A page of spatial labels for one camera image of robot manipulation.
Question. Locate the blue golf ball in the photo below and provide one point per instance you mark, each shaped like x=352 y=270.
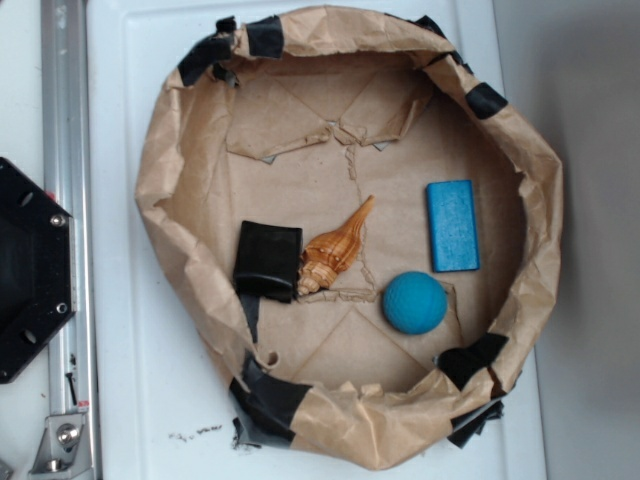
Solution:
x=414 y=303

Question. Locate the orange spiral seashell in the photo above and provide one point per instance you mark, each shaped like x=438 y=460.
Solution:
x=332 y=253

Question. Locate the black rubber block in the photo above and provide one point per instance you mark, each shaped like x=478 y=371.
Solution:
x=267 y=261

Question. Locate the brown paper bin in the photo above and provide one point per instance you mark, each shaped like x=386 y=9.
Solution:
x=295 y=121

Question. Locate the blue rectangular block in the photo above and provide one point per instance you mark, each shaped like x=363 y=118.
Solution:
x=452 y=226

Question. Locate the white plastic tray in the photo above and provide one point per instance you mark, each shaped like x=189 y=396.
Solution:
x=164 y=412

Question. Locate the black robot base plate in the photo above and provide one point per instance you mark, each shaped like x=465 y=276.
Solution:
x=36 y=270

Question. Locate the metal corner bracket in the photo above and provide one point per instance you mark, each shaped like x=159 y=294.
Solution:
x=64 y=450

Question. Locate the aluminium frame rail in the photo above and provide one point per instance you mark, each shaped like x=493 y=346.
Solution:
x=73 y=386

